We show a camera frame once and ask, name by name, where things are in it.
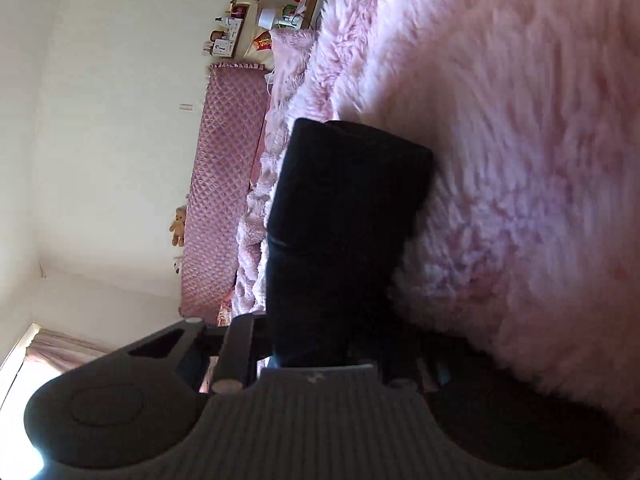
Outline black pants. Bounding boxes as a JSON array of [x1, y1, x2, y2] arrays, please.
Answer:
[[266, 118, 435, 367]]

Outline brown teddy bear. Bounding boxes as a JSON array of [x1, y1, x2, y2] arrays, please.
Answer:
[[169, 206, 186, 247]]

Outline pink window curtain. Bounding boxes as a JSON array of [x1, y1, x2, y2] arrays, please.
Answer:
[[25, 328, 111, 374]]

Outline pink quilted headboard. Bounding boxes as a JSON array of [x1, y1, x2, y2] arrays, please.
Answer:
[[179, 63, 269, 324]]

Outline red snack bag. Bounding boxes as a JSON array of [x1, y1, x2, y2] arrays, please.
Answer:
[[252, 30, 272, 51]]

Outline white table lamp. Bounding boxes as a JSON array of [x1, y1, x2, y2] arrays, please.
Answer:
[[258, 8, 292, 29]]

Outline pink fluffy blanket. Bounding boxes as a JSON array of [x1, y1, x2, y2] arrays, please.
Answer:
[[233, 0, 639, 429]]

